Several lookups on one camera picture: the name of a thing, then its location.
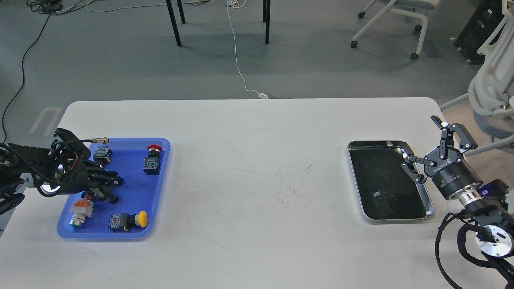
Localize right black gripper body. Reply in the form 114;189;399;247
425;148;483;200

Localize green push button switch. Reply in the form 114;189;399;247
92;146;112;166

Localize metal tray with black mat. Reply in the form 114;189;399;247
347;140;435;224

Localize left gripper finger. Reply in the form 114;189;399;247
86;177;124;201
86;167;119;185

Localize black box on floor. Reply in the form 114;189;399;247
453;0;504;65

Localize yellow push button switch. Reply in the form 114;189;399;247
108;210;149;232

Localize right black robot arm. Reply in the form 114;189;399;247
402;116;514;289

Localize black cable on floor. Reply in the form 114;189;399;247
0;0;97;147

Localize white cable on floor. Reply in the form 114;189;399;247
193;0;269;99

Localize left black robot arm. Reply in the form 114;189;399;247
0;128;124;214

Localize small black gear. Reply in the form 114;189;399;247
108;195;118;204

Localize black table legs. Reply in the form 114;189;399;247
165;0;270;47

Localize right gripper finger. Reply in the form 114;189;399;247
402;147;438;183
431;116;478;155

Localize white chair with castors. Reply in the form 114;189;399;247
351;0;436;60

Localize red push button switch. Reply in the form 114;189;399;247
143;144;162;175

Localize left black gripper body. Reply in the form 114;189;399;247
54;161;89;195

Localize blue plastic tray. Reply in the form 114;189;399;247
57;138;172;241

